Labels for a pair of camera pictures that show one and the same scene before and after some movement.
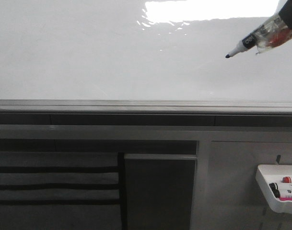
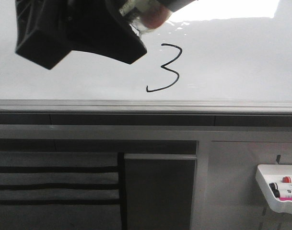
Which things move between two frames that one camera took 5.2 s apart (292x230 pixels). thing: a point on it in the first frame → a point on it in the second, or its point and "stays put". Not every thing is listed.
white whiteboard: [138, 56] stays put
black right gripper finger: [289, 13] → [175, 5]
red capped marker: [286, 179] stays put
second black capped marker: [276, 193] stays put
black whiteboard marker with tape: [274, 33] → [146, 15]
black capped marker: [274, 187] stays put
